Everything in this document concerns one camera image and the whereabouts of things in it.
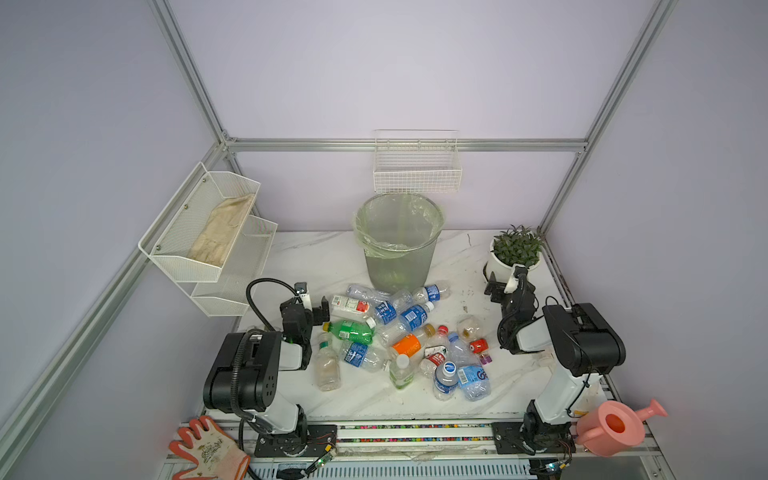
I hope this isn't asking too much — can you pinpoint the tall blue label water bottle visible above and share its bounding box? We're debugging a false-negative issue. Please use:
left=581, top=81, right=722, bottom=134
left=375, top=301, right=435, bottom=345

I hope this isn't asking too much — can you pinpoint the small green tinted bottle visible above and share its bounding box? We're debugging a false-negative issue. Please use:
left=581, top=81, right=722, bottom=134
left=389, top=354, right=414, bottom=390

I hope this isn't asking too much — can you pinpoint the short bottle blue white cap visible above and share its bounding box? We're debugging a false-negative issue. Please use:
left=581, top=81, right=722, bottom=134
left=433, top=361, right=458, bottom=401

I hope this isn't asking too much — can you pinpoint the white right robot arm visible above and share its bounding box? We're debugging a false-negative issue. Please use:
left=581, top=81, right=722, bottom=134
left=484, top=267, right=626, bottom=431

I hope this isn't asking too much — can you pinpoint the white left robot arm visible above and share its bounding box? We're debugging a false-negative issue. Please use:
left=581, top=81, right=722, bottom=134
left=202, top=298, right=330, bottom=437

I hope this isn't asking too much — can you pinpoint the blue label bottle near bin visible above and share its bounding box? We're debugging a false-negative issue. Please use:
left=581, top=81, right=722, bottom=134
left=412, top=281, right=451, bottom=304

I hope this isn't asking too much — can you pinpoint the green lined trash bin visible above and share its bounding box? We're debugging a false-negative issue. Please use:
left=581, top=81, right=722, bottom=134
left=352, top=193, right=445, bottom=293

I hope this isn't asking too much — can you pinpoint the green soda bottle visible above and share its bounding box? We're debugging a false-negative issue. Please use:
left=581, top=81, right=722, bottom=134
left=322, top=319, right=374, bottom=345

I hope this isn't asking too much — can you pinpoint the clear jar brown residue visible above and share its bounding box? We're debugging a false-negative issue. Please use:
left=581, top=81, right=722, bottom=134
left=456, top=315, right=483, bottom=343

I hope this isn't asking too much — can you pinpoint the potted green succulent plant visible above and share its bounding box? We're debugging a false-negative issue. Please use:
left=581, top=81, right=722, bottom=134
left=483, top=224, right=544, bottom=283

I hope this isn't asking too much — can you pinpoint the clear empty bottle green cap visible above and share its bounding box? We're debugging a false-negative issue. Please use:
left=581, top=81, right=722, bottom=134
left=313, top=332, right=341, bottom=392

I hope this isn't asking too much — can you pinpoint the small red cap bottle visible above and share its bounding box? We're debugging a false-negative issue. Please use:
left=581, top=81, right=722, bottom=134
left=469, top=338, right=489, bottom=355

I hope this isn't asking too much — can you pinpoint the clear crushed bottle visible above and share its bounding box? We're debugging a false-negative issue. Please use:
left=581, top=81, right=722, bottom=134
left=346, top=283, right=391, bottom=304

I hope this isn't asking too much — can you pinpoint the small blue label bottle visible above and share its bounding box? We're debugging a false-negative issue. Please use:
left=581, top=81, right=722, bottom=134
left=369, top=290, right=414, bottom=326

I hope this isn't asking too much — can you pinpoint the clear bottle blue label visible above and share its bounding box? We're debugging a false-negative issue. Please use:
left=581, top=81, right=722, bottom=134
left=339, top=341, right=389, bottom=372

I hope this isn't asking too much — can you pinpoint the large crushed blue label bottle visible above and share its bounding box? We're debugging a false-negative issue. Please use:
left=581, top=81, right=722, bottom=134
left=447, top=332, right=491, bottom=401

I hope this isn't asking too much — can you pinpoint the orange label bottle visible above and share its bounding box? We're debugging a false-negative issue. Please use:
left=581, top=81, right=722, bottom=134
left=389, top=323, right=436, bottom=360

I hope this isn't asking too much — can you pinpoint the beige cloth in shelf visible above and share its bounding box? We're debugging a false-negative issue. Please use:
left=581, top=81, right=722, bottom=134
left=187, top=194, right=256, bottom=267

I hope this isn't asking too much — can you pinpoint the white two-tier mesh shelf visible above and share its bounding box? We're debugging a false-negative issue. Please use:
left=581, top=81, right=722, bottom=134
left=138, top=164, right=277, bottom=317

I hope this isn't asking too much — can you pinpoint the pink watering can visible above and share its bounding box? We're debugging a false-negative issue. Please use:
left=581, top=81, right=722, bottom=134
left=574, top=399, right=668, bottom=457

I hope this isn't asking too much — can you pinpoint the orange white work glove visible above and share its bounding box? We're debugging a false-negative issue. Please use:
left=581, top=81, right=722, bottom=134
left=169, top=415, right=250, bottom=480

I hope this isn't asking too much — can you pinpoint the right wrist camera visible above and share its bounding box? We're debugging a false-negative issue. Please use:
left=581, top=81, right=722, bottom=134
left=504, top=265, right=529, bottom=294

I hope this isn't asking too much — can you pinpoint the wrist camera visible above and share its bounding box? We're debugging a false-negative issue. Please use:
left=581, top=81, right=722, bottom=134
left=294, top=282, right=312, bottom=310
left=504, top=265, right=529, bottom=294

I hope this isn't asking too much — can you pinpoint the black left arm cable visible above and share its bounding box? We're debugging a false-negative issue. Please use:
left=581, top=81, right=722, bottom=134
left=245, top=277, right=301, bottom=332

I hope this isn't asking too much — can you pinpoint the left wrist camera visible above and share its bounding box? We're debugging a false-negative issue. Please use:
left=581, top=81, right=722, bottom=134
left=294, top=282, right=312, bottom=310

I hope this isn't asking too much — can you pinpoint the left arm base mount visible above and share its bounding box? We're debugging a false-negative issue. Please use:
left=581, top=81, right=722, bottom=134
left=254, top=424, right=338, bottom=458

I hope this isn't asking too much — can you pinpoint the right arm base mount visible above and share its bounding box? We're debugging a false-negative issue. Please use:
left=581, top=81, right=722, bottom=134
left=491, top=422, right=575, bottom=456

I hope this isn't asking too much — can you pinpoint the white wire wall basket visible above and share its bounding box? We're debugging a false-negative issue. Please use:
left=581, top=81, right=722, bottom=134
left=373, top=129, right=463, bottom=194

